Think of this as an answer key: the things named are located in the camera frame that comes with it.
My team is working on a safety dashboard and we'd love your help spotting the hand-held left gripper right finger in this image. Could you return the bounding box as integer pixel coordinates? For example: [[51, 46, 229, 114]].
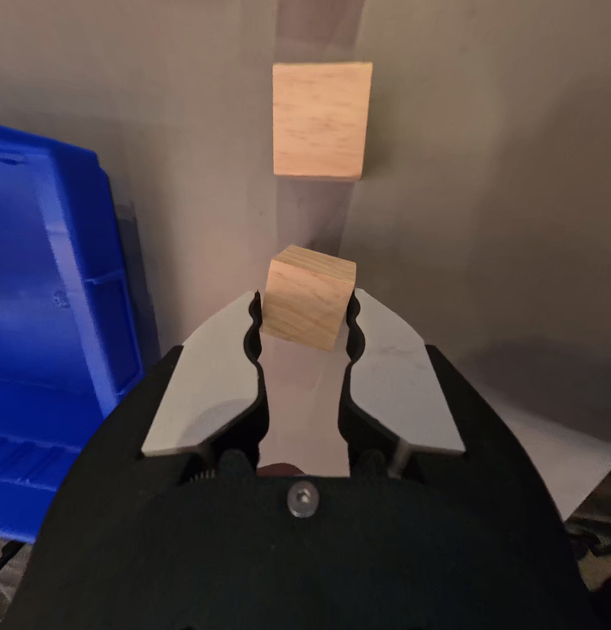
[[338, 288, 467, 477]]

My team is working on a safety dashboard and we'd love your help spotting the blue plastic bin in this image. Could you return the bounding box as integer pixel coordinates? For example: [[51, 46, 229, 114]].
[[0, 122, 146, 544]]

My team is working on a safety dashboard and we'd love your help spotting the wooden cube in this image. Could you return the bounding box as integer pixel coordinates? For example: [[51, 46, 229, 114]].
[[260, 244, 358, 351], [272, 61, 373, 180]]

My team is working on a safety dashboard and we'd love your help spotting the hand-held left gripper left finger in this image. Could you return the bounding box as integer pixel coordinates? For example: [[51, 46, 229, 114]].
[[140, 289, 271, 475]]

